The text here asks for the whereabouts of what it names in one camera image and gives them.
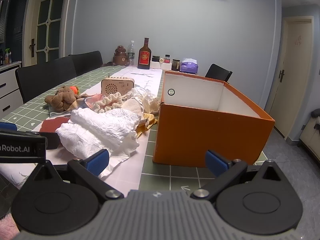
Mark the black chair right side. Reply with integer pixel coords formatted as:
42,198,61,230
205,64,233,82

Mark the black chair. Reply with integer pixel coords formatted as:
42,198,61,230
69,50,103,76
15,56,76,103
205,64,233,82

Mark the orange cardboard box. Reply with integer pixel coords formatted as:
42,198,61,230
153,71,275,167

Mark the brown liquor bottle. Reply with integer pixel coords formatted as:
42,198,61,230
138,37,151,69

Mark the grey waffle towel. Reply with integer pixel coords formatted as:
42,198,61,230
122,98,144,118

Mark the black chair near left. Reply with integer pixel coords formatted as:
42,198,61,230
15,56,76,103

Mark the small red label bottle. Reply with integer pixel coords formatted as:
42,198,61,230
164,54,170,63

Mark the purple tissue pack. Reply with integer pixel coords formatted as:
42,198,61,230
180,58,199,74

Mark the white crinkled cloth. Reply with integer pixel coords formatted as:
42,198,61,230
55,108,141,178

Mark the pink yellow snack packet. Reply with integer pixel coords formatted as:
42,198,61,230
69,94,104,110

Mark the brown plush toy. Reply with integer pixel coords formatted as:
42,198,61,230
44,86,79,113

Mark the brown bear canister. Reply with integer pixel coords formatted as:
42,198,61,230
113,46,129,66

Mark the wooden radio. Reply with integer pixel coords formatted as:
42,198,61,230
101,77,135,96

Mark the cream pink knitted scrunchie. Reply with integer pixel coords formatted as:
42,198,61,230
91,92,123,113

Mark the cream room door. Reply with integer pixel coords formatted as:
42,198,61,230
266,16,314,138

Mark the white drawer cabinet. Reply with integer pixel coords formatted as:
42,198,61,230
0,61,23,118

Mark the glass panel door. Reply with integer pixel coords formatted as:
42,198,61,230
22,0,68,67

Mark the yellow cloth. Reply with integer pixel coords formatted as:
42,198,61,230
136,113,158,134

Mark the dark glass jar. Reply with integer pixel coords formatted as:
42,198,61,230
171,59,181,72

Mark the white box stand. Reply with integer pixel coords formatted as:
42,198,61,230
150,61,172,70

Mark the black lid jar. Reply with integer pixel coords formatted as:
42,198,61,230
152,56,160,62

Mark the clear water bottle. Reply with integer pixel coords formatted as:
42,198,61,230
127,40,135,66

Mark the white table runner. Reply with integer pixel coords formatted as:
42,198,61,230
47,67,162,180

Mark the red felt coaster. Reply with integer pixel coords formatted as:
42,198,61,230
40,116,69,133

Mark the orange knitted strawberry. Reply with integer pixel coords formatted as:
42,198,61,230
70,86,80,95

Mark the black chair far left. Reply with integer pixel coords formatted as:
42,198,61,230
69,50,103,76

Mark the clear bag of white items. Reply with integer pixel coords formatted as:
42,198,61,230
122,86,161,114

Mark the green grid tablecloth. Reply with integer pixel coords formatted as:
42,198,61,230
5,67,274,194

